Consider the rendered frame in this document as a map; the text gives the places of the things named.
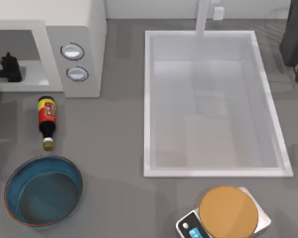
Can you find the white sink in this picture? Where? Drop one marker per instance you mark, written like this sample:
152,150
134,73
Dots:
213,111

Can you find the round grey microwave knob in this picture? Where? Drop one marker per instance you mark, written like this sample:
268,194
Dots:
77,74
72,51

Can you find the dark bottle with red label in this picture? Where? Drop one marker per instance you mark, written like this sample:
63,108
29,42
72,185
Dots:
47,116

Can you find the silver kitchen scale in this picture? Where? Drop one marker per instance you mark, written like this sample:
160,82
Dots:
186,224

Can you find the tall white tap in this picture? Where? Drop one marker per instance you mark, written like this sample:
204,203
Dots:
201,17

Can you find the pale microwave oven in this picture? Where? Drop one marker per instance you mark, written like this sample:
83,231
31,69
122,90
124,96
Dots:
74,29

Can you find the round blue basin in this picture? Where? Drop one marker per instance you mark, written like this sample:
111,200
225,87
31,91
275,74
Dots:
44,173

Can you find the round wooden disc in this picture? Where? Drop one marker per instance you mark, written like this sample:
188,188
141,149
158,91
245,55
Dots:
228,213

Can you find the small white tap lever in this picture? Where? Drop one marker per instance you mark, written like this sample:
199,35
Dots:
218,13

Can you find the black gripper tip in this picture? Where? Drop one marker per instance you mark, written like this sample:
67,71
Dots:
12,70

